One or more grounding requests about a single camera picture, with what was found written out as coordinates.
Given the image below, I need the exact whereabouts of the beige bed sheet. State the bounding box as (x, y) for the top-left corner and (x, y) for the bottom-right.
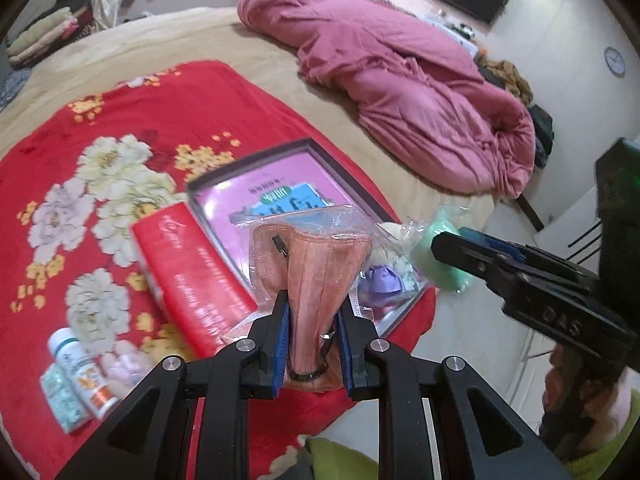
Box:
(1, 8), (495, 229)

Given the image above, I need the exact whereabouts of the pink crumpled duvet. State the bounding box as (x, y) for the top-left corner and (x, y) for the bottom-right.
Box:
(238, 0), (536, 198)

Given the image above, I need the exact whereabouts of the small floral tissue pack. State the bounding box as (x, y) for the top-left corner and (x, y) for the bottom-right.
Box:
(39, 363), (91, 434)

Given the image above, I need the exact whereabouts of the white vitamin bottle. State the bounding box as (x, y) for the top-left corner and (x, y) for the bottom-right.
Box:
(48, 327), (118, 422)

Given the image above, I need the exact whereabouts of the folded clothes stack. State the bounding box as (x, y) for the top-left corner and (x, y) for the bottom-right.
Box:
(6, 0), (96, 70)

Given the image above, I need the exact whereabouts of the red white cardboard box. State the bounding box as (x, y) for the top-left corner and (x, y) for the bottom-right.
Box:
(130, 203), (257, 358)

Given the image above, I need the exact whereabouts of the teddy bear purple dress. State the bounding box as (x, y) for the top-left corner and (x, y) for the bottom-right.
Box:
(358, 222), (423, 309)

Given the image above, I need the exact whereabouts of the pink mask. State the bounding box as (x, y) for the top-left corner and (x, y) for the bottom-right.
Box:
(224, 205), (381, 398)

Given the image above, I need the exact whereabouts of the green sponge egg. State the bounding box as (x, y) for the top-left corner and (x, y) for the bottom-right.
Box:
(404, 205), (474, 292)

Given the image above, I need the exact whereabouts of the round wall clock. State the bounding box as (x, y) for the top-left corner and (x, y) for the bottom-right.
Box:
(603, 47), (626, 77)

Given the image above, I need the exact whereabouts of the red floral blanket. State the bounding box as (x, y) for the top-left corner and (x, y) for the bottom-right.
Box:
(0, 58), (437, 480)

